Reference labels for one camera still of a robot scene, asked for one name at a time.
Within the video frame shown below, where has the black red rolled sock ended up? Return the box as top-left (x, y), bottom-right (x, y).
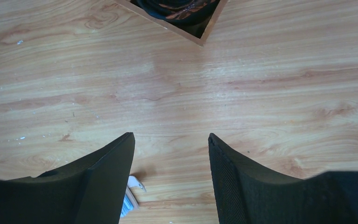
top-left (136, 0), bottom-right (219, 26)

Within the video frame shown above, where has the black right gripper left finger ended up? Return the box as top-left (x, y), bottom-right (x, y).
top-left (0, 133), bottom-right (135, 224)

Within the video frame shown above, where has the brown wooden divided tray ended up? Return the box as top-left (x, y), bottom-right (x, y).
top-left (116, 0), bottom-right (227, 46)

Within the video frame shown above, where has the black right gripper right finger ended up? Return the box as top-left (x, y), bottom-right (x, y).
top-left (208, 133), bottom-right (358, 224)

